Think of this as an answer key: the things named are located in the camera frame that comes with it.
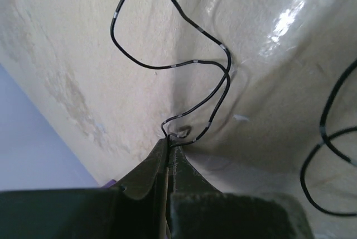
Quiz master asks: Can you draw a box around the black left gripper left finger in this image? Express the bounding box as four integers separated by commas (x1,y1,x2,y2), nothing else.
1,138,168,238

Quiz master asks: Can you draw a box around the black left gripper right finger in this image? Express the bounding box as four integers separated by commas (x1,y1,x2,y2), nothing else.
168,147,314,238

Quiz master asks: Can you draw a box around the black striped cable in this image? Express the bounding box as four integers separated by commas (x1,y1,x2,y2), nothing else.
110,0,357,217

